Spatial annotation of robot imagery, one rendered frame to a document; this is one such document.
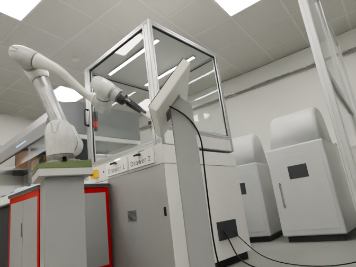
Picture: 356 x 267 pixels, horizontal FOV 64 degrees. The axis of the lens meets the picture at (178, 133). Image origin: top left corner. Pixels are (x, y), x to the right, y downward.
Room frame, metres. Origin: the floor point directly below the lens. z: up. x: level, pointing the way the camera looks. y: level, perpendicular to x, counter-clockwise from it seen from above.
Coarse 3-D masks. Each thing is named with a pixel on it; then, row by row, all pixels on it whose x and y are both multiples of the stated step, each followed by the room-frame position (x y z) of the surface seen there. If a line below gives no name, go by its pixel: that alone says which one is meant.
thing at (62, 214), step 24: (48, 168) 1.46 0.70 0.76; (72, 168) 1.53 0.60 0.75; (48, 192) 1.50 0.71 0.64; (72, 192) 1.57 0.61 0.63; (48, 216) 1.50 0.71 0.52; (72, 216) 1.56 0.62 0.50; (48, 240) 1.50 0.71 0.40; (72, 240) 1.56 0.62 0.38; (48, 264) 1.50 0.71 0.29; (72, 264) 1.56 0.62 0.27
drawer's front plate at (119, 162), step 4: (120, 160) 2.28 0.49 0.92; (124, 160) 2.25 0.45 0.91; (108, 164) 2.40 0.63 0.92; (112, 164) 2.36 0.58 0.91; (116, 164) 2.33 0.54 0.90; (120, 164) 2.29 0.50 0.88; (124, 164) 2.25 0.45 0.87; (108, 168) 2.41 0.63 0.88; (112, 168) 2.36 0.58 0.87; (116, 168) 2.33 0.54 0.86; (120, 168) 2.29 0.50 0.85; (124, 168) 2.25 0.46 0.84; (128, 168) 2.25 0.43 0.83; (116, 172) 2.33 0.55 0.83; (120, 172) 2.29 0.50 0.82; (108, 176) 2.42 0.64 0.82
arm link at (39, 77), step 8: (24, 72) 1.71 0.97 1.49; (32, 72) 1.69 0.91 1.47; (40, 72) 1.71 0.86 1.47; (48, 72) 1.79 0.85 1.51; (32, 80) 1.73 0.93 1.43; (40, 80) 1.72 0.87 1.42; (48, 80) 1.76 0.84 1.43; (40, 88) 1.72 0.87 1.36; (48, 88) 1.74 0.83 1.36; (40, 96) 1.74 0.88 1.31; (48, 96) 1.73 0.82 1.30; (48, 104) 1.74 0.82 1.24; (56, 104) 1.76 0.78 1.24; (48, 112) 1.75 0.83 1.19; (56, 112) 1.75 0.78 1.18; (80, 144) 1.78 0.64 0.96; (80, 152) 1.85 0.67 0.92
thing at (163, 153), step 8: (160, 144) 1.99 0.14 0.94; (136, 152) 2.17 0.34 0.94; (160, 152) 2.00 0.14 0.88; (168, 152) 2.02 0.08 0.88; (200, 152) 2.30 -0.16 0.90; (208, 152) 2.38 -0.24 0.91; (160, 160) 2.00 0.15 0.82; (168, 160) 2.01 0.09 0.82; (200, 160) 2.29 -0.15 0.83; (208, 160) 2.37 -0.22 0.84; (216, 160) 2.45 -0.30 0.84; (224, 160) 2.54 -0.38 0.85; (232, 160) 2.64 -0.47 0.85; (96, 168) 2.56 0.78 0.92; (104, 168) 2.47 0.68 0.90; (136, 168) 2.18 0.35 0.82; (144, 168) 2.14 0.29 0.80; (88, 176) 2.66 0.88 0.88; (104, 176) 2.48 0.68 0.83; (112, 176) 2.40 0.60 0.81
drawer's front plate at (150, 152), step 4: (152, 148) 2.03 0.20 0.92; (140, 152) 2.11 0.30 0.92; (144, 152) 2.08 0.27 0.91; (148, 152) 2.05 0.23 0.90; (152, 152) 2.02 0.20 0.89; (128, 156) 2.21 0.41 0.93; (132, 156) 2.18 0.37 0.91; (136, 156) 2.15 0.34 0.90; (140, 156) 2.11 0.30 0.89; (144, 156) 2.09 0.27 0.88; (152, 156) 2.03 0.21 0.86; (128, 160) 2.22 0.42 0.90; (132, 160) 2.18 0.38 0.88; (136, 160) 2.15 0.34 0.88; (140, 160) 2.12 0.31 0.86; (144, 160) 2.09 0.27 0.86; (152, 160) 2.03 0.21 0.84; (132, 164) 2.18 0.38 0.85; (136, 164) 2.15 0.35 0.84; (140, 164) 2.12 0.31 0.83; (144, 164) 2.09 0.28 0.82; (148, 164) 2.08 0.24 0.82; (132, 168) 2.19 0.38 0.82
